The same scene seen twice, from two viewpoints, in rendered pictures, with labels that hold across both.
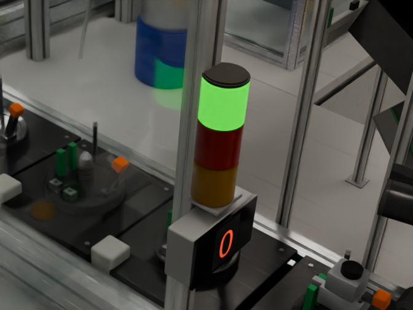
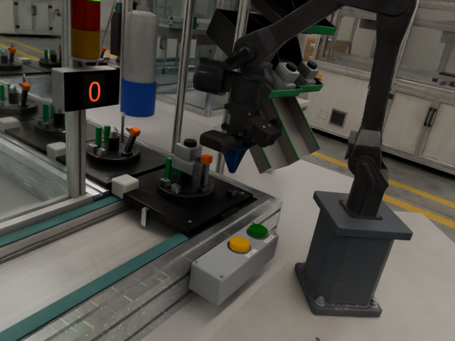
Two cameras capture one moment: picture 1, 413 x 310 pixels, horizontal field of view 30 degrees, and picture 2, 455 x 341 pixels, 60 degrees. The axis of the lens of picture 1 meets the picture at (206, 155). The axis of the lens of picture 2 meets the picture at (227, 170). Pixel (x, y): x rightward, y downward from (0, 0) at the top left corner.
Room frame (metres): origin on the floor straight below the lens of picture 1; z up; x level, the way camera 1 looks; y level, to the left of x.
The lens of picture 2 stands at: (-0.03, -0.28, 1.39)
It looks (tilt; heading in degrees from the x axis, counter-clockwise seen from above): 23 degrees down; 359
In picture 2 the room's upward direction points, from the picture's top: 9 degrees clockwise
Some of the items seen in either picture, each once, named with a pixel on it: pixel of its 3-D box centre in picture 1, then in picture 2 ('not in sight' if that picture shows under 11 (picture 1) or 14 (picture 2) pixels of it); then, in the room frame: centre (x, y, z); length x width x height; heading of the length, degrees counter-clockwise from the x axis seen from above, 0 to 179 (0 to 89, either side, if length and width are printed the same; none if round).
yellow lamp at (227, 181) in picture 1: (214, 176); (85, 42); (0.71, -0.01, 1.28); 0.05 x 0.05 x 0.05
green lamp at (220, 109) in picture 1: (223, 98); not in sight; (0.71, -0.01, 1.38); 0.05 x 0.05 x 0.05
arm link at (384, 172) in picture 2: not in sight; (371, 168); (0.65, -0.57, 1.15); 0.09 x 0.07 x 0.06; 161
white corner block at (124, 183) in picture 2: not in sight; (124, 187); (0.77, -0.08, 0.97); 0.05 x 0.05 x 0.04; 57
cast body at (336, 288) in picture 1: (341, 282); (185, 153); (0.81, -0.21, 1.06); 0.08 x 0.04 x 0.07; 57
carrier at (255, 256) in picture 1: (197, 232); (113, 141); (0.94, 0.00, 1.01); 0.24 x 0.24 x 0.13; 57
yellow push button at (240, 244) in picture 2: not in sight; (239, 245); (0.61, -0.35, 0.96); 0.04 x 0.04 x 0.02
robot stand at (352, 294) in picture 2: not in sight; (347, 252); (0.65, -0.57, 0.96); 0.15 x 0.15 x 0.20; 8
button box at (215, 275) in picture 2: not in sight; (236, 258); (0.61, -0.35, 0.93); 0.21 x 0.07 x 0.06; 147
